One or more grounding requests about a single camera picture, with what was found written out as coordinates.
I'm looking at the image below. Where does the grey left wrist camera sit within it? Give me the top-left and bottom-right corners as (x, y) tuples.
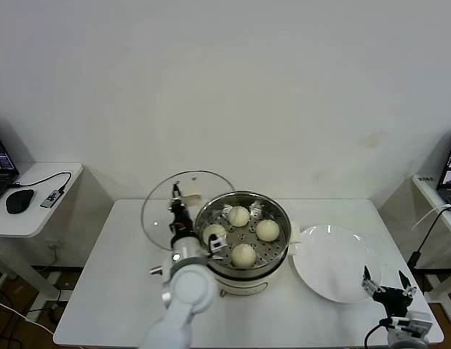
(207, 234), (226, 255)

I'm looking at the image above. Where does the cream electric cooker base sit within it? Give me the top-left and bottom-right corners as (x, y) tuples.
(210, 243), (303, 297)

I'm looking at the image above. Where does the round glass pot lid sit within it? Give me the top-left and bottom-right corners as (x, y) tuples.
(140, 169), (236, 252)

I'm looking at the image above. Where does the white hanging cable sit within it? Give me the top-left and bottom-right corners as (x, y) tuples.
(410, 204), (451, 230)

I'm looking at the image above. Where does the black computer mouse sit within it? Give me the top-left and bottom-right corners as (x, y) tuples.
(5, 188), (35, 214)

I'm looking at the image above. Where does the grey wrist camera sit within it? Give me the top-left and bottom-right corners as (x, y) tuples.
(407, 310), (432, 334)
(207, 234), (226, 255)

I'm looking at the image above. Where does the stainless steel steamer basket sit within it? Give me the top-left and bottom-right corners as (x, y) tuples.
(194, 190), (303, 272)

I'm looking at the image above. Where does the white side table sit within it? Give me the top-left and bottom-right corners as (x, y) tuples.
(0, 161), (84, 302)
(410, 173), (451, 313)

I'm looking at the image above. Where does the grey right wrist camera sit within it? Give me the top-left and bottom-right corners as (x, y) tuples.
(407, 310), (432, 334)

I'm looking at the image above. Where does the black usb hub cable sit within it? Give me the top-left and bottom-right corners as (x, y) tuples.
(7, 171), (73, 192)

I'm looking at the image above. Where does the white steamed baozi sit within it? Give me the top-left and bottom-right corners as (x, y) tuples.
(202, 224), (227, 245)
(227, 205), (251, 228)
(231, 244), (257, 269)
(255, 220), (282, 244)

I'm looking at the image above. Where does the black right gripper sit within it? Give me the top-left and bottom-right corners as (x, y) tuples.
(362, 265), (418, 318)

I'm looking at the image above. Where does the white floor cable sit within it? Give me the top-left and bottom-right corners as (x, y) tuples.
(0, 298), (56, 334)

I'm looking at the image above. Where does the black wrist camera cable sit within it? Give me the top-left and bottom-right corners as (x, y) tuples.
(364, 318), (394, 349)

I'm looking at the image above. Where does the grey usb hub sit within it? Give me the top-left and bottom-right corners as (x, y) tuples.
(39, 188), (65, 209)

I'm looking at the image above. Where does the black floor cable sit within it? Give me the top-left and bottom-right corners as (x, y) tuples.
(0, 289), (15, 341)

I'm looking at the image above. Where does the black cable with adapter block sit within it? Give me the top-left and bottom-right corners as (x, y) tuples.
(408, 208), (449, 270)

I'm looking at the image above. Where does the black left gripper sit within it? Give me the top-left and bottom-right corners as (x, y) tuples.
(169, 183), (195, 239)

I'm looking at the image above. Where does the white oval plate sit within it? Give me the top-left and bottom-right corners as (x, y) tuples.
(291, 224), (383, 305)

